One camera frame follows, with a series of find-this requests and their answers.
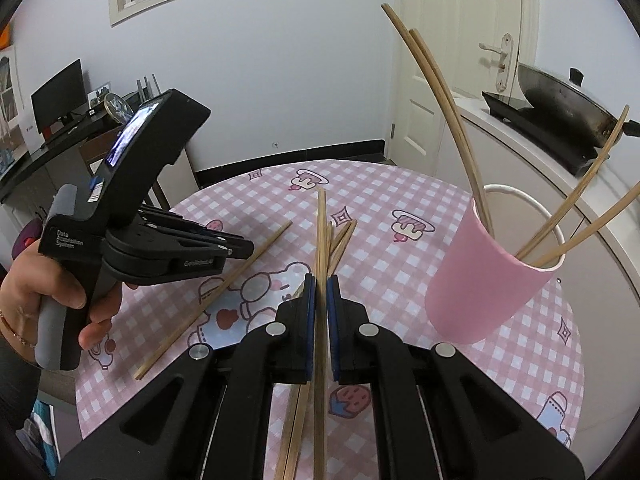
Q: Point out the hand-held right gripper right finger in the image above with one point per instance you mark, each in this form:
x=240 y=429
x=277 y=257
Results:
x=332 y=310

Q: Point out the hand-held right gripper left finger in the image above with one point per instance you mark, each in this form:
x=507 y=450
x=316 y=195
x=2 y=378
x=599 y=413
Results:
x=309 y=305

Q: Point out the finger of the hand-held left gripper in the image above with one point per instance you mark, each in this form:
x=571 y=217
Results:
x=175 y=220
x=237 y=249

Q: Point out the light wooden chopstick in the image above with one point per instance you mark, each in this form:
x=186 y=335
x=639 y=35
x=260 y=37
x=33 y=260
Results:
x=600 y=226
x=202 y=310
x=393 y=19
x=620 y=122
x=421 y=45

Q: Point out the pink cup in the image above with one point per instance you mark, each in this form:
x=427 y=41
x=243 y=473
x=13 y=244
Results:
x=475 y=285

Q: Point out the person's left forearm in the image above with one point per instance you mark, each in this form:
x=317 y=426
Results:
x=17 y=385

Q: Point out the person's left hand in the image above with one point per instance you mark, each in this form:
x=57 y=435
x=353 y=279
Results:
x=30 y=285

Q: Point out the round desk clock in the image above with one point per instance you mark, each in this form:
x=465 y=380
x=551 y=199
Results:
x=117 y=107

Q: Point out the black computer monitor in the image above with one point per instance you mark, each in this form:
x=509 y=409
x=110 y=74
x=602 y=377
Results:
x=57 y=95

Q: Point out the pink checked bear tablecloth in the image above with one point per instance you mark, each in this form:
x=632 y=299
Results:
x=380 y=185

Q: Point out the white counter cabinet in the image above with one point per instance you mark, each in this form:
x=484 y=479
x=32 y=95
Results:
x=540 y=195

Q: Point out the black induction cooktop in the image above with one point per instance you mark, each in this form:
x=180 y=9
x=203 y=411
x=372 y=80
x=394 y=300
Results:
x=505 y=107

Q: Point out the black wok with lid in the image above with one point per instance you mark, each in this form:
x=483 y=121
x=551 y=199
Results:
x=575 y=120

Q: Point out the glass wok lid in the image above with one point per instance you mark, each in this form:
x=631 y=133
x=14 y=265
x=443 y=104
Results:
x=550 y=85

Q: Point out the cream panel door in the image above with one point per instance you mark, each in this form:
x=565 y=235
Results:
x=475 y=10

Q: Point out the small photo frame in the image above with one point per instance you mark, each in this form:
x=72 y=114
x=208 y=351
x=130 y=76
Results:
x=97 y=95

